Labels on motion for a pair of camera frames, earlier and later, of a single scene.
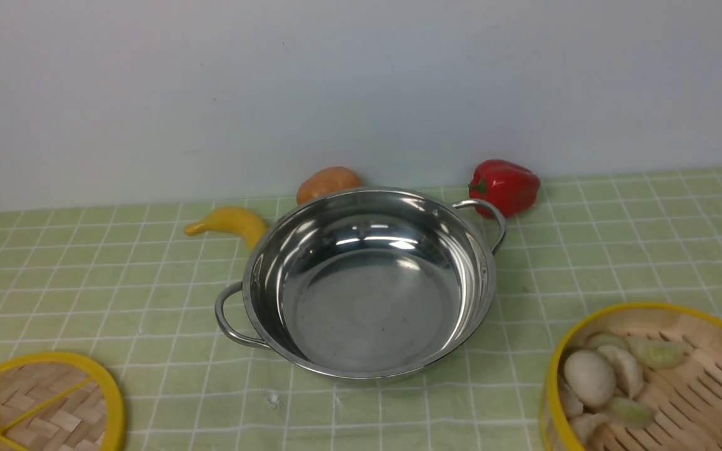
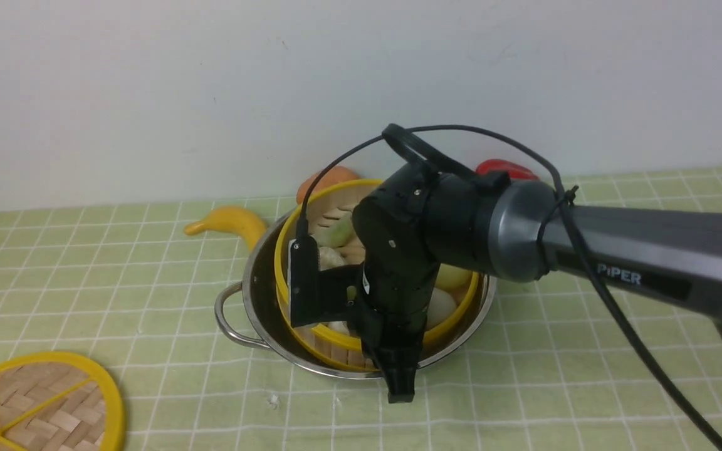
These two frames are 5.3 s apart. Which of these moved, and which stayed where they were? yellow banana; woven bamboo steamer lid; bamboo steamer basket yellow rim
Moved: bamboo steamer basket yellow rim
Stayed: yellow banana; woven bamboo steamer lid
